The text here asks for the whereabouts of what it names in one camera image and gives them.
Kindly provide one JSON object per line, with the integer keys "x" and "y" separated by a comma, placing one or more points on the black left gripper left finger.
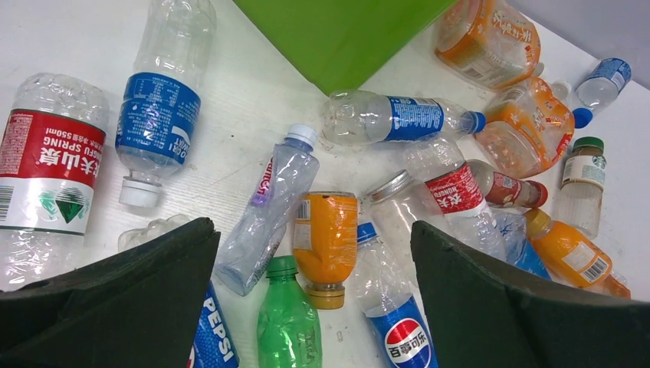
{"x": 138, "y": 308}

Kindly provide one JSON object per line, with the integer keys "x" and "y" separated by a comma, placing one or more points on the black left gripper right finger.
{"x": 483, "y": 312}

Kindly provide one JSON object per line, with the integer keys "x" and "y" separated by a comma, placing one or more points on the orange juice bottle barcode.
{"x": 569, "y": 254}

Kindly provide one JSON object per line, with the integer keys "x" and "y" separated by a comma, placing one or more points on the green cap coffee bottle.
{"x": 579, "y": 200}

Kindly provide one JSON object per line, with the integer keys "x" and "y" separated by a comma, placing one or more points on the small orange juice bottle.
{"x": 325, "y": 243}

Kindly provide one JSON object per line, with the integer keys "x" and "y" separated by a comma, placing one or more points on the crushed orange label bottle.
{"x": 527, "y": 129}

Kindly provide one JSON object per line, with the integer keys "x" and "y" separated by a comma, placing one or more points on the small blue label bottle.
{"x": 599, "y": 89}

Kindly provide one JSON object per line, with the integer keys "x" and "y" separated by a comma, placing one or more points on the green plastic bin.
{"x": 339, "y": 45}

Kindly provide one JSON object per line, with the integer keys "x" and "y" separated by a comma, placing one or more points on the Pepsi bottle blue label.
{"x": 386, "y": 299}

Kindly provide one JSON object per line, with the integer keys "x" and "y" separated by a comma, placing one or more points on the Pepsi bottle blue cap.
{"x": 212, "y": 346}

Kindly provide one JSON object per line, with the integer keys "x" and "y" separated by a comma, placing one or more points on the crushed blue label bottle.
{"x": 520, "y": 252}

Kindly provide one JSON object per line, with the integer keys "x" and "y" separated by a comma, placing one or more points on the red cap tea bottle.
{"x": 505, "y": 191}

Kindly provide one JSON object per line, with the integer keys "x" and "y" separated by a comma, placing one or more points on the large clear bottle silver cap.
{"x": 398, "y": 201}

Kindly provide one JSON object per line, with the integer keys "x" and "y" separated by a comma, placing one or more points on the green plastic bottle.
{"x": 288, "y": 329}

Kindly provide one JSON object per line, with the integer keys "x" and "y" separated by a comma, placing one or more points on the red label clear bottle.
{"x": 440, "y": 164}

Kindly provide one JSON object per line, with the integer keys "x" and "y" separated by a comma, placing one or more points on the red label Nongfu bottle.
{"x": 51, "y": 152}

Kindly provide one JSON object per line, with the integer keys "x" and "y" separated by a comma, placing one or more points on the crushed clear purple-label bottle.
{"x": 243, "y": 257}

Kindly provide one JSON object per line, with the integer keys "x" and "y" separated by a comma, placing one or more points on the blue label clear bottle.
{"x": 161, "y": 101}

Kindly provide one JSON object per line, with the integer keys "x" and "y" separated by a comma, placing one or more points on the large orange label bottle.
{"x": 488, "y": 42}

